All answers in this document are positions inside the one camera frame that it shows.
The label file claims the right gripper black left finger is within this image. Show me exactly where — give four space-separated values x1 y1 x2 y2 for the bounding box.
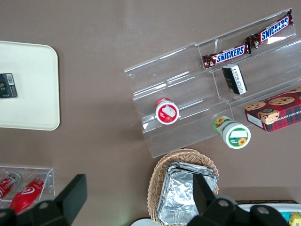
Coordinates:
30 174 88 226

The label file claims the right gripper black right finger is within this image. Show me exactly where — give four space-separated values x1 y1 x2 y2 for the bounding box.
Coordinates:
193 173 238 220

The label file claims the aluminium foil tray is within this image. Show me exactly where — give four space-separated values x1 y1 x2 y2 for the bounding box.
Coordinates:
166 161 220 186
157 170 219 224

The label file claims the light wicker oval basket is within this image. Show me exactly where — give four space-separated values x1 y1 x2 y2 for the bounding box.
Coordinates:
147 147 220 223

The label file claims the white rectangular snack tray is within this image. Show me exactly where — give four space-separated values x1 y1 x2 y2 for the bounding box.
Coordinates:
236 203 301 226

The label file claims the cream plastic serving tray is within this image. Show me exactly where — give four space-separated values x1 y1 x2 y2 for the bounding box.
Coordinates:
0 40 61 131

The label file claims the clear acrylic bottle rack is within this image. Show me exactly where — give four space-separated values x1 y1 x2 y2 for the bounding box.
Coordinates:
0 166 56 203

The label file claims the red Coca-Cola bottle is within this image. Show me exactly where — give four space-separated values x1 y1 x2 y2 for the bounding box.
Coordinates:
8 172 49 215
0 172 23 201

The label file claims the green sunflower lidded cup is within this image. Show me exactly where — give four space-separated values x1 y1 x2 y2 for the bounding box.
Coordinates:
213 116 252 150

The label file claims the red strawberry yogurt cup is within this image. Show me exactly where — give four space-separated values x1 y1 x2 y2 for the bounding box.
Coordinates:
155 97 182 125

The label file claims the yellow snack packet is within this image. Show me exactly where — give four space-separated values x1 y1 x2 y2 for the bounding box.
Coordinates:
289 212 301 226

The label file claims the red tartan cookie box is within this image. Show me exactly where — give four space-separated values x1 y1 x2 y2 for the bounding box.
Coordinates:
244 86 301 133

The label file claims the black box with white side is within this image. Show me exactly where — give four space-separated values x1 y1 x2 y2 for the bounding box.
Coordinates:
222 64 248 96

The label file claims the clear acrylic tiered shelf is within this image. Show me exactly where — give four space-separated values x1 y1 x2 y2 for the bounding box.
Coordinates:
124 8 301 159

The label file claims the small black snack pack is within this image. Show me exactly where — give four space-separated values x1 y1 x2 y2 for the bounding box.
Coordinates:
0 73 18 99

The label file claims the Snickers chocolate bar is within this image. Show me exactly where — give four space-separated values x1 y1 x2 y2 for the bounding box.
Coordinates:
202 43 252 71
246 9 295 49

